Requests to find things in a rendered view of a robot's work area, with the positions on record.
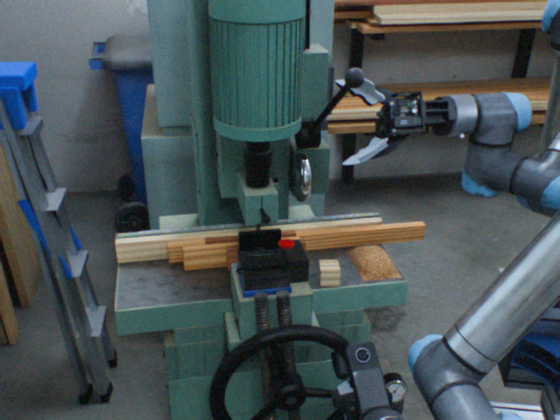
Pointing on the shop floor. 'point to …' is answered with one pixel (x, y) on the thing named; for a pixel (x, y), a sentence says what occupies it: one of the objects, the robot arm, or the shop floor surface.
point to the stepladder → (48, 247)
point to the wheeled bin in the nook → (137, 208)
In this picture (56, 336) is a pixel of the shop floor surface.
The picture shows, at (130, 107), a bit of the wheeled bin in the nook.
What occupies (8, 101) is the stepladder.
